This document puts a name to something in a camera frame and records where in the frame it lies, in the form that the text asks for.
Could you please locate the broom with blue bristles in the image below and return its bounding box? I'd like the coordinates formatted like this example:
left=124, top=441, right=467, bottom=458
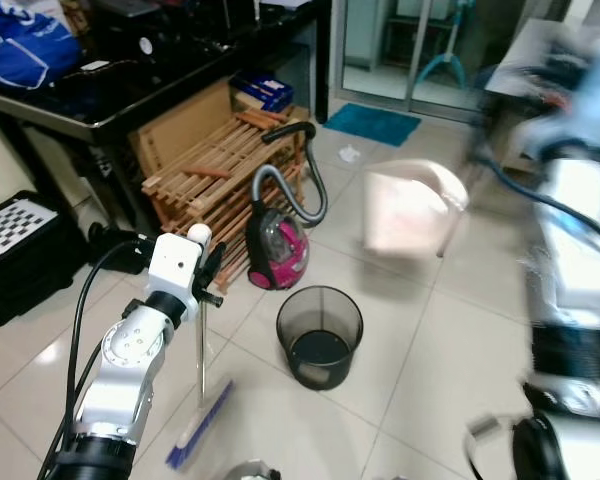
left=165, top=224, right=238, bottom=472

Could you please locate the pink dustpan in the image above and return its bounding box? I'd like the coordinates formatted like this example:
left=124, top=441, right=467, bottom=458
left=362, top=159, right=470, bottom=259

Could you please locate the teal floor mat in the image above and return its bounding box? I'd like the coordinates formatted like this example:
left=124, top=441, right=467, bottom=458
left=322, top=102, right=422, bottom=149

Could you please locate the pink canister vacuum cleaner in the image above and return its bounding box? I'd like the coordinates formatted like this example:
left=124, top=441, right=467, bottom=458
left=244, top=120, right=330, bottom=292

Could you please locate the wooden slatted rack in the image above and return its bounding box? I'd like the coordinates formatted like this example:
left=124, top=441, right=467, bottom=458
left=140, top=107, right=312, bottom=288

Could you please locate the black mesh wastebasket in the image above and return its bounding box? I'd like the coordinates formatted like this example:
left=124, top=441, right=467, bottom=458
left=276, top=285, right=366, bottom=392

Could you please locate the brown cardboard sheet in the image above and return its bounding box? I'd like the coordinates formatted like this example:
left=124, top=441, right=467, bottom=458
left=127, top=79, right=237, bottom=177

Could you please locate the blue cardboard box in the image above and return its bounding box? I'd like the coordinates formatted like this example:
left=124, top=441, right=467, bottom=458
left=229, top=71, right=297, bottom=114

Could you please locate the black storage case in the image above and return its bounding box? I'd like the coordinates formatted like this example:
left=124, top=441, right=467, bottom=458
left=0, top=189, right=89, bottom=328

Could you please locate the black table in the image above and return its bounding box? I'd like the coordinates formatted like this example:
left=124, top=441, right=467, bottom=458
left=0, top=0, right=332, bottom=236

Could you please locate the checkerboard calibration board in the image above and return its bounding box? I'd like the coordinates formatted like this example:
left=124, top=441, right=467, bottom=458
left=0, top=194, right=60, bottom=270

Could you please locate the black bag with round badge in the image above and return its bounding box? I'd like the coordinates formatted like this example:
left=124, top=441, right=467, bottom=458
left=88, top=5, right=263, bottom=73

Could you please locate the blue bag with white print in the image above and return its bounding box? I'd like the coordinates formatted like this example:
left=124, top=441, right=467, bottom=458
left=0, top=18, right=83, bottom=90

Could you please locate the teal mop stand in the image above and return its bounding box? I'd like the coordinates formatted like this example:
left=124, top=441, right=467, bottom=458
left=418, top=0, right=473, bottom=88

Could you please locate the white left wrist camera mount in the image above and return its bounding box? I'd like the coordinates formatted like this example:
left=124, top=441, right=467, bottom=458
left=147, top=233, right=204, bottom=301

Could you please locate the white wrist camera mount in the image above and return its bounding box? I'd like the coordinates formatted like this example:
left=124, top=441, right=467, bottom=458
left=530, top=38, right=600, bottom=153
left=147, top=233, right=204, bottom=301

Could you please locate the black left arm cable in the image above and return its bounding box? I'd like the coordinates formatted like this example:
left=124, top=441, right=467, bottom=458
left=40, top=238, right=157, bottom=480

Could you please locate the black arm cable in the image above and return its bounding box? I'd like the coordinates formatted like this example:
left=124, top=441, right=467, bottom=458
left=468, top=118, right=600, bottom=253
left=40, top=238, right=157, bottom=480

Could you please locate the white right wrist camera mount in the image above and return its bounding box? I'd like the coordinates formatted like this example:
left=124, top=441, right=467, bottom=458
left=530, top=38, right=600, bottom=153

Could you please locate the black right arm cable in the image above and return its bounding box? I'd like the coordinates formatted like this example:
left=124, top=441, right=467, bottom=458
left=468, top=118, right=600, bottom=253

